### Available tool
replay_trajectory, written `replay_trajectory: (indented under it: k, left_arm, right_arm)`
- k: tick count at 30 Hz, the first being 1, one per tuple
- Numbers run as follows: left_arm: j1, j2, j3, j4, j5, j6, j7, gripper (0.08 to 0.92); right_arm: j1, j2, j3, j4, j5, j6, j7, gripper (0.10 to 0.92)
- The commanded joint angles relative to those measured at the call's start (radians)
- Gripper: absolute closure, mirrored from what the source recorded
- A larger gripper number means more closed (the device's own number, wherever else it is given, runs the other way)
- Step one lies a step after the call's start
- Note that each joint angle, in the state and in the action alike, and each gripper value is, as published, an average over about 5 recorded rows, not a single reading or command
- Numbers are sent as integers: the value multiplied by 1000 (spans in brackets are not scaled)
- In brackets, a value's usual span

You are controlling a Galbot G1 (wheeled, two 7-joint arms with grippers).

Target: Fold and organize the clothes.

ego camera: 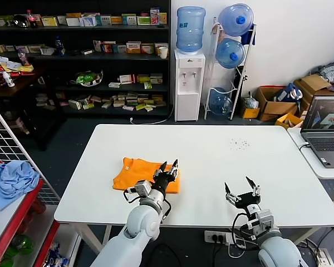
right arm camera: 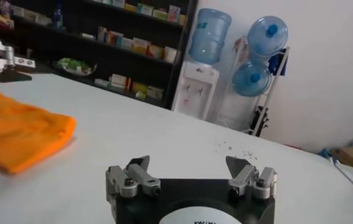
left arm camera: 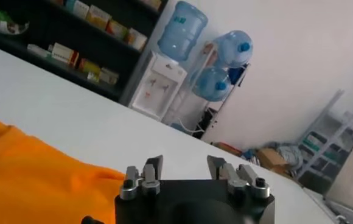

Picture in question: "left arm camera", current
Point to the green yellow box stack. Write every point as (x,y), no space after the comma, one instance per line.
(89,65)

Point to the orange t-shirt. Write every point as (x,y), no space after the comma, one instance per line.
(42,176)

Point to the blue water jug with label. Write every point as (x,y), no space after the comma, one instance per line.
(182,30)

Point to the yellow white medicine box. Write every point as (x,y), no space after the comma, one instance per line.
(98,16)

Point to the grey metal shelving rack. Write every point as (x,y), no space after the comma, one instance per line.
(331,143)

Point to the white teal medicine box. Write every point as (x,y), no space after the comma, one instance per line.
(78,7)

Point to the pale box stack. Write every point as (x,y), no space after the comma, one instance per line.
(109,76)

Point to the orange white medicine box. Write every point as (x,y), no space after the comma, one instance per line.
(116,29)

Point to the black shelving unit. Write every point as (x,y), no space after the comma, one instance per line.
(58,33)

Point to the white water dispenser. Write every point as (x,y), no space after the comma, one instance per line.
(156,86)

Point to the red white medicine box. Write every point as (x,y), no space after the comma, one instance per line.
(64,54)

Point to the grey clothes pile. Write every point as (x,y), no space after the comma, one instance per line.
(290,153)

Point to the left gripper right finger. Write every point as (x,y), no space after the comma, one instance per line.
(234,179)

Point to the blue bag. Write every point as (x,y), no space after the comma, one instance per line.
(250,154)

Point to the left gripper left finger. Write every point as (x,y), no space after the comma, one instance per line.
(149,182)

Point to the white metal jug rack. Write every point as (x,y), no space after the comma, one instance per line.
(225,102)

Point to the flat white medicine box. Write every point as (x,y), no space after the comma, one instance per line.
(38,50)

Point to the small green white box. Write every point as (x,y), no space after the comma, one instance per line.
(92,77)

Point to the large open cardboard box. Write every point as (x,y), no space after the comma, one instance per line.
(269,159)

